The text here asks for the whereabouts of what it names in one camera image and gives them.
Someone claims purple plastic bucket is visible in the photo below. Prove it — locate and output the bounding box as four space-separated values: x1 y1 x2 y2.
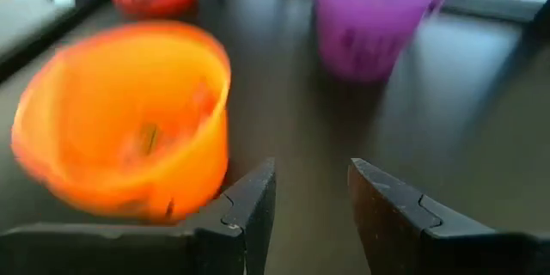
307 0 452 83

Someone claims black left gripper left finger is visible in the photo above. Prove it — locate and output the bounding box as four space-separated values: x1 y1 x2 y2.
0 157 277 275

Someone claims orange pumpkin face bucket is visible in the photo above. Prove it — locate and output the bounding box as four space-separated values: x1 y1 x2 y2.
10 20 233 224

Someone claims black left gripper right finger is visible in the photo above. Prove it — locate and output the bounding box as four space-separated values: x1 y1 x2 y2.
346 157 550 275

